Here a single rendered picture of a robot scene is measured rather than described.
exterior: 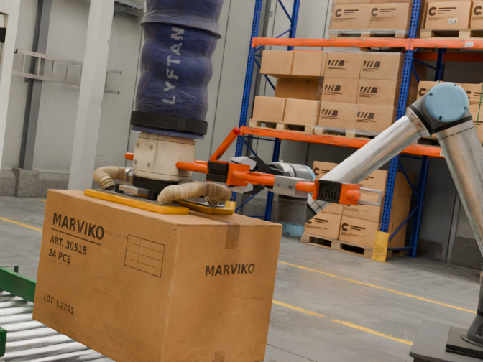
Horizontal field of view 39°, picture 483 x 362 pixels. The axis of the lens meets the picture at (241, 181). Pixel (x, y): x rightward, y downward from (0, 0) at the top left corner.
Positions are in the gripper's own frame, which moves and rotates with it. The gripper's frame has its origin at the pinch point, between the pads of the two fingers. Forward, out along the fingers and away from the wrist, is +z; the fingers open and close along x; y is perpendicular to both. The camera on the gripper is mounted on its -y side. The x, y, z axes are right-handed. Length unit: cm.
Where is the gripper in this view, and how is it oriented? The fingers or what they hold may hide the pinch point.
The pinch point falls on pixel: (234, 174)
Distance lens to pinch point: 186.4
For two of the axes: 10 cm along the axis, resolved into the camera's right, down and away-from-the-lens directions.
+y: -7.6, -1.3, 6.3
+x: 1.3, -9.9, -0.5
